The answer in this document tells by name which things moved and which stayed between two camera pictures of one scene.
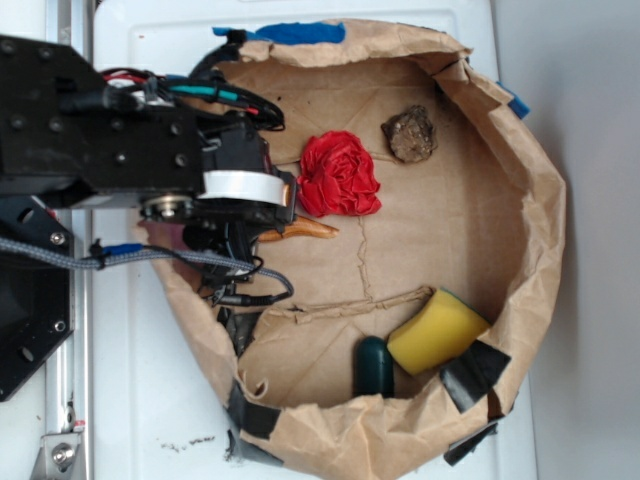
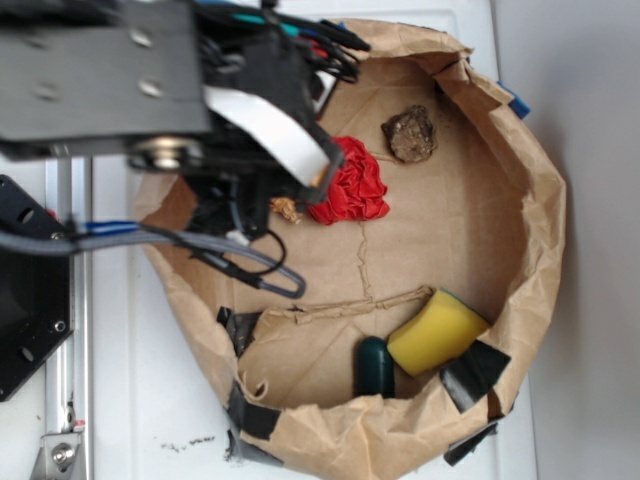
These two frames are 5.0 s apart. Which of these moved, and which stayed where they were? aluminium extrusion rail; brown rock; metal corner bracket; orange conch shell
Moved: orange conch shell
Stayed: brown rock; aluminium extrusion rail; metal corner bracket
